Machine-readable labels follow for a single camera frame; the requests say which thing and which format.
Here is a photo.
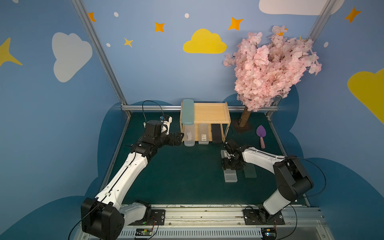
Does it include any tall frosted grey pencil case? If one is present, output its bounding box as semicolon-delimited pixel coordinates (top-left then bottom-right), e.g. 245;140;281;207
221;150;238;183

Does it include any dark green pencil case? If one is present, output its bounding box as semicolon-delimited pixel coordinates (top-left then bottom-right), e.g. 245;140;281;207
244;164;257;179

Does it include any frosted pencil case with label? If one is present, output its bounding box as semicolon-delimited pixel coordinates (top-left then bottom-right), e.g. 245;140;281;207
199;124;209;145

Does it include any teal pencil case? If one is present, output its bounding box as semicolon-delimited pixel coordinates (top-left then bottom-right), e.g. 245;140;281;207
182;99;195;126

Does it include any clear rounded pencil case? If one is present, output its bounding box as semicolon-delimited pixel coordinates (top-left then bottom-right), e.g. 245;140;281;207
184;125;196;147

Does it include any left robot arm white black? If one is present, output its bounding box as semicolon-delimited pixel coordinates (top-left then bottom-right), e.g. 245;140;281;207
80;115;184;240

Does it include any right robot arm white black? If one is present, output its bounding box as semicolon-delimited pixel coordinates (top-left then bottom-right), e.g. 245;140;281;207
223;140;314;225

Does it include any light wooden shelf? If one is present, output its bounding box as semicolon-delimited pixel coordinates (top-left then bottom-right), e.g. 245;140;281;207
180;102;231;143

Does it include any purple toy trowel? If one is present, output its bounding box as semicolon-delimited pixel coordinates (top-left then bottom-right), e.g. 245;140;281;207
256;125;267;149

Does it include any pink cherry blossom tree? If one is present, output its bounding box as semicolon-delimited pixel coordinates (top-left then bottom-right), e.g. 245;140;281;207
223;26;310;128

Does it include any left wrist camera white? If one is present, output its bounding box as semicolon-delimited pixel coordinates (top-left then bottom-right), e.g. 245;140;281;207
160;115;172;135

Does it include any aluminium frame rail back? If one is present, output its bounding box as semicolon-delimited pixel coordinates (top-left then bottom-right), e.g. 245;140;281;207
121;105;279;112

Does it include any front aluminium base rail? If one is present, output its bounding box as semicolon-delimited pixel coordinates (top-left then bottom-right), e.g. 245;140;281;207
71;204;335;240

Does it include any left aluminium frame post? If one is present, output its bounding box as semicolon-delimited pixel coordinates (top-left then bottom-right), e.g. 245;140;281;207
72;0;132;118

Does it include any aluminium frame post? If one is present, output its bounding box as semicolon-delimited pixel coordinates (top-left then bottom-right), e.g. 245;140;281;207
266;0;338;118
72;0;132;118

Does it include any right aluminium frame post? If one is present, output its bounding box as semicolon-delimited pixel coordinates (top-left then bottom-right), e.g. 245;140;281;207
266;0;338;118

